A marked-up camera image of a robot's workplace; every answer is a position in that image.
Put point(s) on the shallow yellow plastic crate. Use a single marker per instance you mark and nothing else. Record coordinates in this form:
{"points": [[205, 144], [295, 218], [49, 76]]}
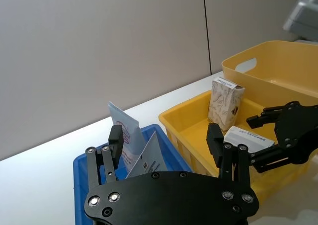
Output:
{"points": [[188, 125]]}

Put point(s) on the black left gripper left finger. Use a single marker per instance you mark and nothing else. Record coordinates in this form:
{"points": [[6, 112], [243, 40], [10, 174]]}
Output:
{"points": [[115, 145]]}

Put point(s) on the blue plastic bin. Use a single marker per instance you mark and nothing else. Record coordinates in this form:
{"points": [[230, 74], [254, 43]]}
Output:
{"points": [[82, 185]]}

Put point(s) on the beige patterned carton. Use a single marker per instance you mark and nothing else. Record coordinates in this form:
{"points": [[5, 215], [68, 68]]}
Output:
{"points": [[223, 103]]}

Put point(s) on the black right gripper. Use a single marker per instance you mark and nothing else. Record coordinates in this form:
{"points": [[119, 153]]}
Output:
{"points": [[300, 133]]}

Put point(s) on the grey plastic case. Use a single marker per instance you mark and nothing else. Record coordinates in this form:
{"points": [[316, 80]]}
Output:
{"points": [[303, 19]]}

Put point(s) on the white printed sachet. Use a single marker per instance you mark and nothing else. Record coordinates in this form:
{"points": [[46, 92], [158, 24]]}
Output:
{"points": [[151, 158]]}

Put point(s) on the pale blue printed pouch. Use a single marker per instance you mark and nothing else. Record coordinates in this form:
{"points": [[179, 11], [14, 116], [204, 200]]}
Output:
{"points": [[124, 123]]}

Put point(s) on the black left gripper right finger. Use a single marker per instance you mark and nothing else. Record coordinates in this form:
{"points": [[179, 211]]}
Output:
{"points": [[215, 145]]}

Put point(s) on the flat white box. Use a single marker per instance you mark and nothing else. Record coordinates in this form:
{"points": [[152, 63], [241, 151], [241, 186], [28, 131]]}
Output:
{"points": [[246, 139]]}

